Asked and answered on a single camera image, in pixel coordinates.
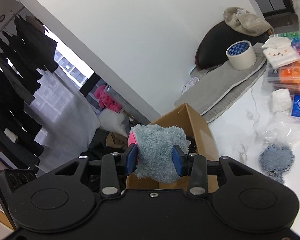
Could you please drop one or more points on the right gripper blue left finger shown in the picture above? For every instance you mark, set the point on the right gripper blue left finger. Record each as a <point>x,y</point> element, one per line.
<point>131,155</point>

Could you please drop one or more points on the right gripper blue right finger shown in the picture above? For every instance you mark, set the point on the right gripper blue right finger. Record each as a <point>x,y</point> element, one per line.
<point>177,157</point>

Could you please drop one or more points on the grey plush mouse toy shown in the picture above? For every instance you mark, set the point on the grey plush mouse toy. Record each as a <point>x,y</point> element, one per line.
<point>155,150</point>

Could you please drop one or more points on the clear plastic bag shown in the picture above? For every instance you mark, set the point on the clear plastic bag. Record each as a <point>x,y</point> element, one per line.
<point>281,130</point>

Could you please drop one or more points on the white tissue ball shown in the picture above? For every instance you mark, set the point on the white tissue ball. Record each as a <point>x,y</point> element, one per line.
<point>280,100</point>

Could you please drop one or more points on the black stitched fabric piece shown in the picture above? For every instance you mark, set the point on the black stitched fabric piece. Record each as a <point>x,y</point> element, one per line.
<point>192,144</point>

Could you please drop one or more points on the brown cardboard box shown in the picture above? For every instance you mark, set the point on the brown cardboard box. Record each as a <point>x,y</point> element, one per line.
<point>196,131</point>

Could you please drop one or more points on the pink plush toy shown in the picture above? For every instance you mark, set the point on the pink plush toy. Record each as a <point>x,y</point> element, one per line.
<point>105,101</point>

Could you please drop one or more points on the white curtain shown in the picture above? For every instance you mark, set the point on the white curtain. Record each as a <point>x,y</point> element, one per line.
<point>67,118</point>

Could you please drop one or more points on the grey folded mat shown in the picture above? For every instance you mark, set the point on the grey folded mat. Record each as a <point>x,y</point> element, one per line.
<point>219,89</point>

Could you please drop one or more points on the black chair backrest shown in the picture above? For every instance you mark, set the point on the black chair backrest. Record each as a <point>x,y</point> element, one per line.
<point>212,49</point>

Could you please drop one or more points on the masking tape roll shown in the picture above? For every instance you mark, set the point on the masking tape roll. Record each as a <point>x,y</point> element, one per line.
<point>241,55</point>

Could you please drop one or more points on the stacked colourful bead boxes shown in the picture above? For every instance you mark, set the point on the stacked colourful bead boxes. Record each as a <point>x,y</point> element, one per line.
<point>287,76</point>

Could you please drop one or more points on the white card pack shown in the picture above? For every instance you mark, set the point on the white card pack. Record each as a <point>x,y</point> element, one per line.
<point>279,52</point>

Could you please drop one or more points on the beige cloth on chair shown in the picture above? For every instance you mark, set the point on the beige cloth on chair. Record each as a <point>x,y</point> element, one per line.
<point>244,22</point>

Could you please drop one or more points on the hanging dark clothes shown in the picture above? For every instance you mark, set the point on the hanging dark clothes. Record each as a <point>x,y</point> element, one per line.
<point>24,58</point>

